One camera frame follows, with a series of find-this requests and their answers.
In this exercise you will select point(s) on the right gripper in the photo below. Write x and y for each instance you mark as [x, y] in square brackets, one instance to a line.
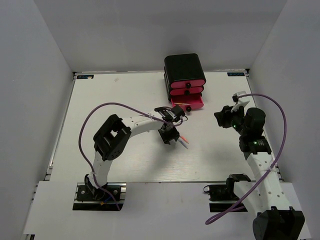
[223, 117]

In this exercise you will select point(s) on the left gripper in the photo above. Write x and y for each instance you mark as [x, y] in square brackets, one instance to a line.
[175, 134]

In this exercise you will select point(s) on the yellow pen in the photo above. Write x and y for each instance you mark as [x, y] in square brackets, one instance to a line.
[181, 103]

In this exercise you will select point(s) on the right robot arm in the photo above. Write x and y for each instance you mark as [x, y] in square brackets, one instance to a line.
[274, 216]

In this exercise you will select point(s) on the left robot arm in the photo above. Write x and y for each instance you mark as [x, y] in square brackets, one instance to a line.
[112, 137]

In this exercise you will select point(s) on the red clear pen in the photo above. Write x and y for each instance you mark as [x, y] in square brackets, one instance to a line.
[184, 139]

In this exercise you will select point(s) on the blue clear pen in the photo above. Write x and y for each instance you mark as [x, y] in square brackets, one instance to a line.
[183, 143]

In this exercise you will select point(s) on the right corner label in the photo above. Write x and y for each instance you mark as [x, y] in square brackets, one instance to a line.
[236, 74]

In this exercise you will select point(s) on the corner label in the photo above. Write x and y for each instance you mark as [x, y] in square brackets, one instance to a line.
[86, 76]
[236, 74]

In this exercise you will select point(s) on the black drawer cabinet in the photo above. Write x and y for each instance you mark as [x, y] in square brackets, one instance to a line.
[181, 67]

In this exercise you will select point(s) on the left corner label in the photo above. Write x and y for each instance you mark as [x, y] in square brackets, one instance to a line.
[86, 76]

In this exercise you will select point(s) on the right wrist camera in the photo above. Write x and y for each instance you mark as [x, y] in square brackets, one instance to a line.
[240, 99]

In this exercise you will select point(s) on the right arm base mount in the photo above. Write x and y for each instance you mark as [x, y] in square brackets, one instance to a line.
[222, 196]

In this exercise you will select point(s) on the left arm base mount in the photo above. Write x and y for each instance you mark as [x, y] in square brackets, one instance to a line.
[84, 200]

